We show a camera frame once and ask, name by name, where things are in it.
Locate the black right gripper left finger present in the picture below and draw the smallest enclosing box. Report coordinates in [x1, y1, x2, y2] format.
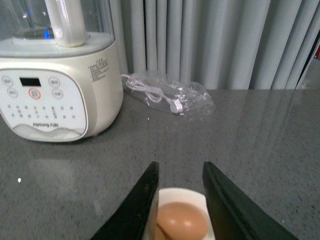
[92, 161, 159, 240]

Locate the white round bowl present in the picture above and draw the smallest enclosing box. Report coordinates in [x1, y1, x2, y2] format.
[158, 187, 216, 240]

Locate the brown egg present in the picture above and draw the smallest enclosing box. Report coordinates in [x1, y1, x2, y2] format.
[154, 202, 209, 240]

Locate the white power cable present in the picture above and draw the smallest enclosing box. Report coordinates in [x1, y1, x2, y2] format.
[121, 73, 184, 114]

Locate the clear plastic bag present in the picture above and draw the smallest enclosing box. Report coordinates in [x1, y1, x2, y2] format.
[121, 71, 217, 120]

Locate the white Joyoung blender appliance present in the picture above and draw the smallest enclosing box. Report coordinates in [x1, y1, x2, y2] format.
[0, 0, 123, 142]

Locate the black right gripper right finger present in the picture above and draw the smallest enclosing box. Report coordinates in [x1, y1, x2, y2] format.
[202, 161, 297, 240]

